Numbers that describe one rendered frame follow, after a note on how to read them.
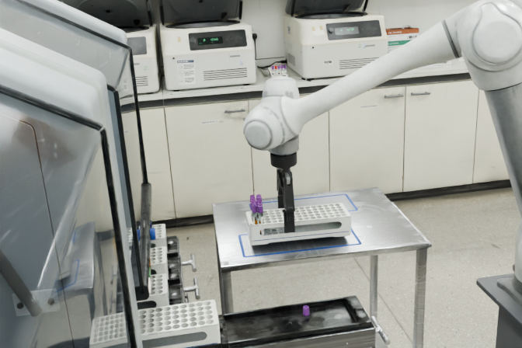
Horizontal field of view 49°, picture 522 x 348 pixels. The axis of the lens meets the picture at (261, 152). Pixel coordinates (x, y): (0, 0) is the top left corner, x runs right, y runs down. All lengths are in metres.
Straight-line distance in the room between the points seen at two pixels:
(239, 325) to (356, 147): 2.53
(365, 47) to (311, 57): 0.35
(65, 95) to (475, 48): 0.79
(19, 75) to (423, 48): 0.96
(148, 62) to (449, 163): 2.10
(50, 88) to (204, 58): 2.67
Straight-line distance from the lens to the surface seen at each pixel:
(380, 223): 1.83
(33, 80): 0.83
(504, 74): 1.28
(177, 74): 3.47
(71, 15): 1.68
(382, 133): 3.82
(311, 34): 3.59
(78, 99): 0.82
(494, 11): 1.25
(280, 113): 1.37
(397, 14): 4.40
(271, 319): 1.41
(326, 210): 1.71
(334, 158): 3.76
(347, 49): 3.63
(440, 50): 1.45
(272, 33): 4.14
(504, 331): 1.82
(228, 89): 3.48
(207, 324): 1.30
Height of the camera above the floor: 1.60
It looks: 18 degrees down
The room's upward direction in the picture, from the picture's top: 3 degrees counter-clockwise
